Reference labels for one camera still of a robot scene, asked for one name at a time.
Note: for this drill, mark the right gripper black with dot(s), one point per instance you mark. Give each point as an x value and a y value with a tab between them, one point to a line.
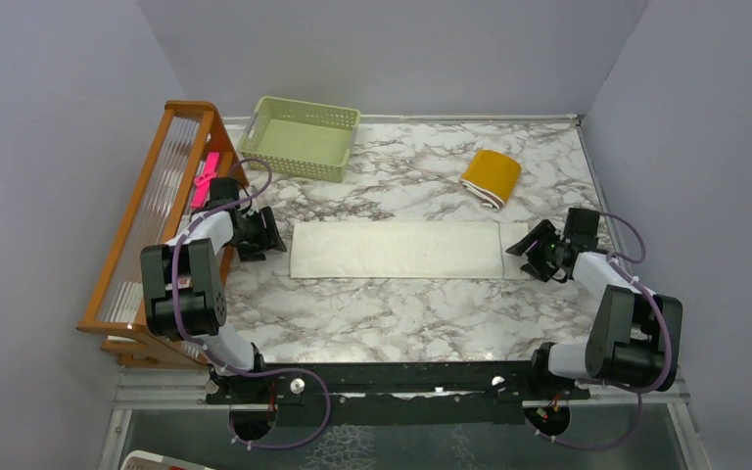
542	231

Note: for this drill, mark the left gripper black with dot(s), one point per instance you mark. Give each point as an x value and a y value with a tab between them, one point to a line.
268	237

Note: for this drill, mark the white towel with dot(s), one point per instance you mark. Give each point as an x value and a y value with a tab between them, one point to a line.
406	249

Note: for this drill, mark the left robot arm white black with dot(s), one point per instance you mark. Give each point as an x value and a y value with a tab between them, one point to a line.
183	293

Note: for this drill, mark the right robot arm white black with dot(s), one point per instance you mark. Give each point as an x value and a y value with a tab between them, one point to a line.
635	336

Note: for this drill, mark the pink plastic clip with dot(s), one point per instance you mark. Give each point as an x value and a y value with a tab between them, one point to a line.
203	180

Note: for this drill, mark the yellow folded towel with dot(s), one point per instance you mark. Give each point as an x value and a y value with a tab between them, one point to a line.
492	177

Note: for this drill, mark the green plastic basket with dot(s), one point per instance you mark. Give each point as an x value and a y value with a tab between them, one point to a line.
302	139

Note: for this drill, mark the wooden rack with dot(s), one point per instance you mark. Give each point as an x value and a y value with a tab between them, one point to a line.
158	207

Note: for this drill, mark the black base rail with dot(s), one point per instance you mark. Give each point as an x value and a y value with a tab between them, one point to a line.
390	393

